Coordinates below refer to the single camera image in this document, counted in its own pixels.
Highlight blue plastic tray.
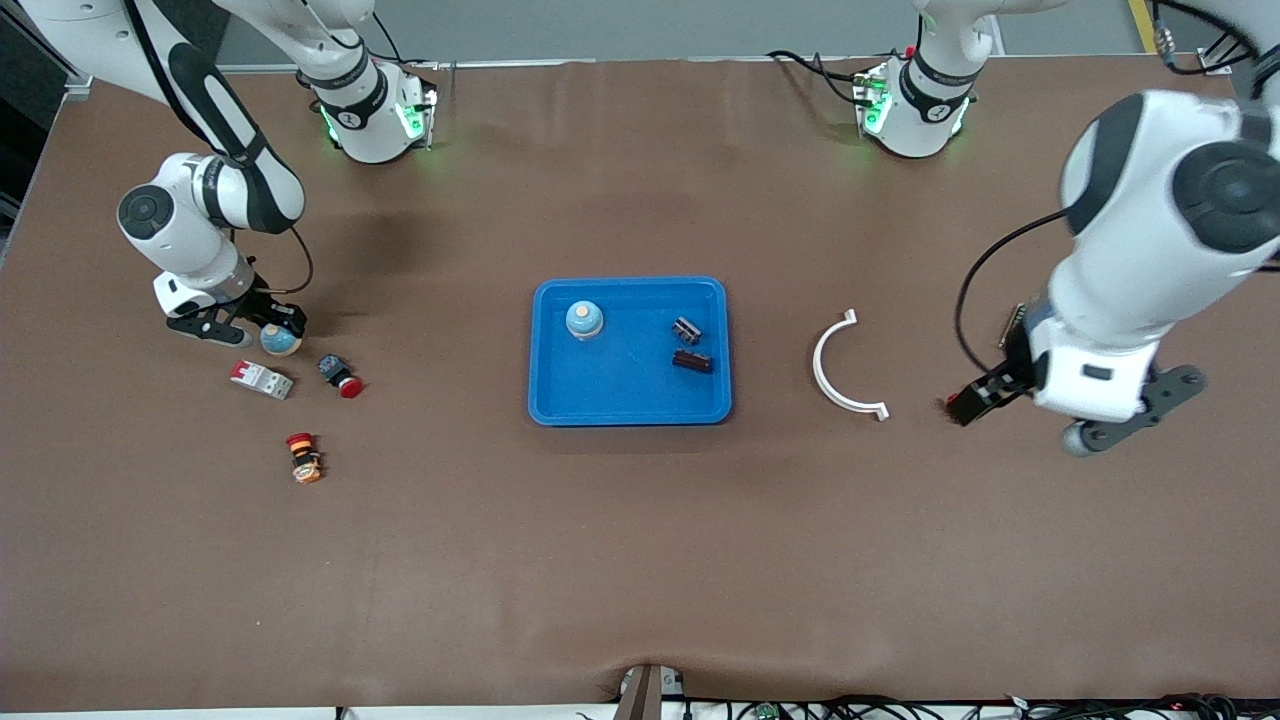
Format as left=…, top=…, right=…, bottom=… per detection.
left=527, top=276, right=734, bottom=428

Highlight white red circuit breaker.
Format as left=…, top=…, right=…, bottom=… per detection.
left=229, top=360, right=295, bottom=401

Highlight red push button black body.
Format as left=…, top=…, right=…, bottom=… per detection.
left=316, top=352, right=365, bottom=400

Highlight brown table mat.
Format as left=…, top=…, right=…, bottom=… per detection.
left=0, top=58, right=1280, bottom=713

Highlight black right camera bracket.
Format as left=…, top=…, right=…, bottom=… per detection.
left=165, top=308, right=251, bottom=349

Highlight black camera bracket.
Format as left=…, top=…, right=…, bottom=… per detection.
left=165, top=308, right=251, bottom=349
left=1075, top=364, right=1207, bottom=456

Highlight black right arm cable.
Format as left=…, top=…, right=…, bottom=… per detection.
left=288, top=226, right=315, bottom=295

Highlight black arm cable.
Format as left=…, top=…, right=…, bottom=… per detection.
left=955, top=210, right=1071, bottom=383
left=288, top=226, right=315, bottom=295

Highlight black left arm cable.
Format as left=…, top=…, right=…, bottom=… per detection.
left=955, top=210, right=1071, bottom=383

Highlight red yellow black button switch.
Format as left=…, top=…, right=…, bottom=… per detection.
left=285, top=431, right=324, bottom=486

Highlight black left camera bracket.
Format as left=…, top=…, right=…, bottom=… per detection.
left=1075, top=364, right=1207, bottom=456

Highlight white curved plastic bracket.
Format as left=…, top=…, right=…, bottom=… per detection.
left=812, top=308, right=890, bottom=422

